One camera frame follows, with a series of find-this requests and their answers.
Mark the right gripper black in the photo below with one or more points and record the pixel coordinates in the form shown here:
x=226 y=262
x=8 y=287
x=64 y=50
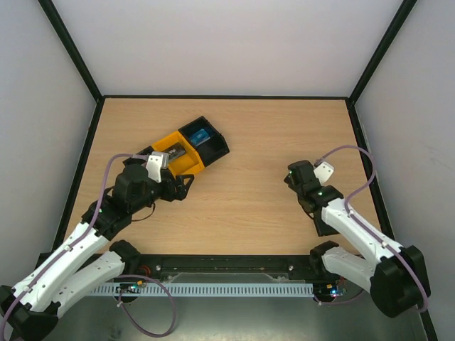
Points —
x=293 y=178

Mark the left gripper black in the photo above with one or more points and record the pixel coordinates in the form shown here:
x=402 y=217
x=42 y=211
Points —
x=180 y=192

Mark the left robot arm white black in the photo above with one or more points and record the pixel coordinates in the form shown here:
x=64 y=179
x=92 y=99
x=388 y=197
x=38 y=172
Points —
x=89 y=256

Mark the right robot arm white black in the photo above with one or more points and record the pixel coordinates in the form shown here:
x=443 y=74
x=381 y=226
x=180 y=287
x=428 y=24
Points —
x=395 y=276

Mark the black card in bin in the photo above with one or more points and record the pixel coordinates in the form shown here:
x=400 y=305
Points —
x=175 y=151

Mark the blue card in bin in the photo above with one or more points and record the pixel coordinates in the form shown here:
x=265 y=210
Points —
x=199 y=137

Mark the yellow bin middle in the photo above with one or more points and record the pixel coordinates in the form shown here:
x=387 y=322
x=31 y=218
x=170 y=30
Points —
x=183 y=158

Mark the black bin left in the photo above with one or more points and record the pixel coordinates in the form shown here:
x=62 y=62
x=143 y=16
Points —
x=140 y=157

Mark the black bin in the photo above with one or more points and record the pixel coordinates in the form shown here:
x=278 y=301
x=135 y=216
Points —
x=208 y=142
x=140 y=157

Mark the black bin right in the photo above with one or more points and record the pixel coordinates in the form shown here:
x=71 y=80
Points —
x=208 y=142

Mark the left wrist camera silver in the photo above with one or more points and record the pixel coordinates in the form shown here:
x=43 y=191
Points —
x=156 y=162

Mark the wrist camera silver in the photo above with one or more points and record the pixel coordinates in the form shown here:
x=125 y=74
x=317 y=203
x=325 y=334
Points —
x=323 y=172
x=156 y=162

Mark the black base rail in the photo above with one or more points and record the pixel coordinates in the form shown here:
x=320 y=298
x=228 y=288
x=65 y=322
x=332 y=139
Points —
x=293 y=267

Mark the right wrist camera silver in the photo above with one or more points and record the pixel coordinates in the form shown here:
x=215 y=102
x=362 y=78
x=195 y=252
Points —
x=323 y=172

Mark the grey slotted cable duct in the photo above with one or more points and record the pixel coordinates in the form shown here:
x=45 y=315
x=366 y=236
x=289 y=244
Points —
x=249 y=290

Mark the black cage frame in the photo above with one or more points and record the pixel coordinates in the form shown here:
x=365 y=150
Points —
x=60 y=28

